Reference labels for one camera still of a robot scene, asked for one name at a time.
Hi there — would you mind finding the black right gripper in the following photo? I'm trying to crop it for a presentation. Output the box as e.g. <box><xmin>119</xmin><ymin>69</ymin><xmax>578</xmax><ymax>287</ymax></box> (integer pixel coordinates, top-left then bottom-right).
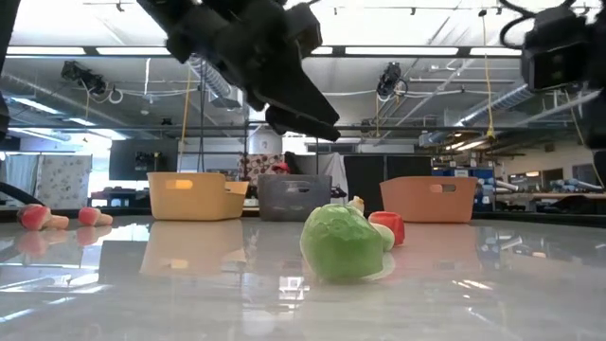
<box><xmin>579</xmin><ymin>8</ymin><xmax>606</xmax><ymax>152</ymax></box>

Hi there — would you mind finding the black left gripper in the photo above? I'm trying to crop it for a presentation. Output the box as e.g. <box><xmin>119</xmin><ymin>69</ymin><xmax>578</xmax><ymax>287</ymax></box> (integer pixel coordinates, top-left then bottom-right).
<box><xmin>187</xmin><ymin>0</ymin><xmax>343</xmax><ymax>143</ymax></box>

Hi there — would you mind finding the white hanging cloth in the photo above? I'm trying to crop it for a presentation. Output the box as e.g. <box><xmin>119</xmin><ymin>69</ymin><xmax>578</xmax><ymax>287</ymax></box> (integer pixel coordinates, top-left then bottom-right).
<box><xmin>302</xmin><ymin>152</ymin><xmax>350</xmax><ymax>196</ymax></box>

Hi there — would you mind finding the brown polka dot cloth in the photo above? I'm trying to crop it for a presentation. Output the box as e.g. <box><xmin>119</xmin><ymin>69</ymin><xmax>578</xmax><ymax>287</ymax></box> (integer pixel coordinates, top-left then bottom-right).
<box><xmin>239</xmin><ymin>153</ymin><xmax>285</xmax><ymax>200</ymax></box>

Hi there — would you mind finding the wooden workbench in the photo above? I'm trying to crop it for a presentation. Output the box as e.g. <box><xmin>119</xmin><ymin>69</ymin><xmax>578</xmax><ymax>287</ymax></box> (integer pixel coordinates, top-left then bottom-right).
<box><xmin>494</xmin><ymin>190</ymin><xmax>606</xmax><ymax>201</ymax></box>

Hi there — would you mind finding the thin black pole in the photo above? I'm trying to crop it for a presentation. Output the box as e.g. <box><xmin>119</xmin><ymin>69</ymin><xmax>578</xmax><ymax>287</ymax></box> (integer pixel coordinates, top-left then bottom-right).
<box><xmin>197</xmin><ymin>61</ymin><xmax>208</xmax><ymax>173</ymax></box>

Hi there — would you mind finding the grey plastic basket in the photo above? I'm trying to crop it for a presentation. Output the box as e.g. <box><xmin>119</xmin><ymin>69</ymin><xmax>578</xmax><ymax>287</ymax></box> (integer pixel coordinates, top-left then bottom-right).
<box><xmin>257</xmin><ymin>173</ymin><xmax>333</xmax><ymax>223</ymax></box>

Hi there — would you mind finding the blue cabinet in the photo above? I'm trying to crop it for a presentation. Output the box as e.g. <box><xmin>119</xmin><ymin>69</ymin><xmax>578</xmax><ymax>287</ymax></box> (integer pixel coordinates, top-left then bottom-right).
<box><xmin>431</xmin><ymin>165</ymin><xmax>497</xmax><ymax>213</ymax></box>

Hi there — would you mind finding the yellow plastic basket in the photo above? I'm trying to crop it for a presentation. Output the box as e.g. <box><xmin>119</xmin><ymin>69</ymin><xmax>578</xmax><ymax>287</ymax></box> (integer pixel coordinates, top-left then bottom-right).
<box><xmin>146</xmin><ymin>171</ymin><xmax>251</xmax><ymax>223</ymax></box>

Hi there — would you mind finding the green lettuce head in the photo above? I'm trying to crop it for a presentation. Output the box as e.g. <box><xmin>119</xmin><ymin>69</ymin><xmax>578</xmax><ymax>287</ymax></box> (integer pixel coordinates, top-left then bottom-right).
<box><xmin>299</xmin><ymin>203</ymin><xmax>385</xmax><ymax>284</ymax></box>

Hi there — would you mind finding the pale green vegetable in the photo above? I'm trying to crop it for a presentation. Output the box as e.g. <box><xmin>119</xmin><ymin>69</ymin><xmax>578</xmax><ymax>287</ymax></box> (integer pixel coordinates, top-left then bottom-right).
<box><xmin>371</xmin><ymin>222</ymin><xmax>397</xmax><ymax>253</ymax></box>

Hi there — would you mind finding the orange plastic basket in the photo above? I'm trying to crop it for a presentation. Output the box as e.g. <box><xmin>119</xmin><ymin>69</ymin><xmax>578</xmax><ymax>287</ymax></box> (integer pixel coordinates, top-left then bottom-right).
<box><xmin>380</xmin><ymin>175</ymin><xmax>479</xmax><ymax>224</ymax></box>

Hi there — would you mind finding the black monitor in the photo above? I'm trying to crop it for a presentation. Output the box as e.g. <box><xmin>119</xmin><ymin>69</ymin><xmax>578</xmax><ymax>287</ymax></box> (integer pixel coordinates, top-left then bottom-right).
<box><xmin>109</xmin><ymin>139</ymin><xmax>179</xmax><ymax>181</ymax></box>

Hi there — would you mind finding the long ceiling light bar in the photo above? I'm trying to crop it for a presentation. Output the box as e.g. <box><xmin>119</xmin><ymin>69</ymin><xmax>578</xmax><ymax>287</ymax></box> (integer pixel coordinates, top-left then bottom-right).
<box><xmin>0</xmin><ymin>45</ymin><xmax>525</xmax><ymax>61</ymax></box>

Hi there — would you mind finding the floral curtain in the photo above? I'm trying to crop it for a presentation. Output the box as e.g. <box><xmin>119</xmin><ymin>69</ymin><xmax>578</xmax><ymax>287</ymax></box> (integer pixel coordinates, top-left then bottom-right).
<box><xmin>36</xmin><ymin>154</ymin><xmax>94</xmax><ymax>208</ymax></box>

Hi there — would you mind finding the white curtain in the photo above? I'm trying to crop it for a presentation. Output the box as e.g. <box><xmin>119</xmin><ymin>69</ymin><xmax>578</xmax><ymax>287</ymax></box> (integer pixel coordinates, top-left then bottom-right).
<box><xmin>3</xmin><ymin>153</ymin><xmax>39</xmax><ymax>203</ymax></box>

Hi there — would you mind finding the yellow hanging cord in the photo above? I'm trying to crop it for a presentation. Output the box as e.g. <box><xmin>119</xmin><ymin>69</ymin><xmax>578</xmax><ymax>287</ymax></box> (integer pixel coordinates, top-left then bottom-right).
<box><xmin>562</xmin><ymin>89</ymin><xmax>606</xmax><ymax>188</ymax></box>
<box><xmin>178</xmin><ymin>55</ymin><xmax>193</xmax><ymax>172</ymax></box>
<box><xmin>478</xmin><ymin>8</ymin><xmax>497</xmax><ymax>141</ymax></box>

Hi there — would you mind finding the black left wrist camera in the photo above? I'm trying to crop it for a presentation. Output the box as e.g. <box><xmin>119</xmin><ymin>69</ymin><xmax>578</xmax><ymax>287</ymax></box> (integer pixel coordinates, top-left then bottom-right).
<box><xmin>282</xmin><ymin>1</ymin><xmax>324</xmax><ymax>59</ymax></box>

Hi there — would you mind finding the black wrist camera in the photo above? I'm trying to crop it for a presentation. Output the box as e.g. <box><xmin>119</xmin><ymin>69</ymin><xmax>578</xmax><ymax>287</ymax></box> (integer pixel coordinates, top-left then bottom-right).
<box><xmin>520</xmin><ymin>6</ymin><xmax>592</xmax><ymax>92</ymax></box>
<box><xmin>282</xmin><ymin>1</ymin><xmax>324</xmax><ymax>59</ymax></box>

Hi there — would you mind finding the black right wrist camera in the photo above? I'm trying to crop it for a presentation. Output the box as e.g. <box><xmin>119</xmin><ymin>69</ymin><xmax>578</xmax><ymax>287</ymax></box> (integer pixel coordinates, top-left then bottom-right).
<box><xmin>520</xmin><ymin>6</ymin><xmax>592</xmax><ymax>92</ymax></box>

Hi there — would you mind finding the narrow silver air duct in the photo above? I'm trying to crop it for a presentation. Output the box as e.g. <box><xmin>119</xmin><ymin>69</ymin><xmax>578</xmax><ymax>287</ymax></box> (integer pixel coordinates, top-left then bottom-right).
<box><xmin>187</xmin><ymin>56</ymin><xmax>245</xmax><ymax>110</ymax></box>

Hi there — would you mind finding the black ceiling camera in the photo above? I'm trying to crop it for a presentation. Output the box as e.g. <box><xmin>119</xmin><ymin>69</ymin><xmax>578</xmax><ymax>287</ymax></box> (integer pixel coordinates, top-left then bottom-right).
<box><xmin>60</xmin><ymin>60</ymin><xmax>109</xmax><ymax>96</ymax></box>
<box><xmin>376</xmin><ymin>61</ymin><xmax>409</xmax><ymax>100</ymax></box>

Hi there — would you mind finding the wide silver air duct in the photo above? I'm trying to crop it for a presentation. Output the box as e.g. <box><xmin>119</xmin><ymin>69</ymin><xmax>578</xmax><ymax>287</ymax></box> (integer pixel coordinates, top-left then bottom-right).
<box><xmin>456</xmin><ymin>80</ymin><xmax>606</xmax><ymax>127</ymax></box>

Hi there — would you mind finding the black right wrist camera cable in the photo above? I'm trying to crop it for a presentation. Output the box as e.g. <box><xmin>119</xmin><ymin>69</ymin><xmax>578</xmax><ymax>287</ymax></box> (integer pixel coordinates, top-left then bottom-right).
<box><xmin>498</xmin><ymin>0</ymin><xmax>569</xmax><ymax>51</ymax></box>

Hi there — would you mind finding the black curved cable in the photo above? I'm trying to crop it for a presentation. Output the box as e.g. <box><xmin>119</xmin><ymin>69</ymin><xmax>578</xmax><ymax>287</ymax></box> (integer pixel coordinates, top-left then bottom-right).
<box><xmin>0</xmin><ymin>179</ymin><xmax>51</xmax><ymax>210</ymax></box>

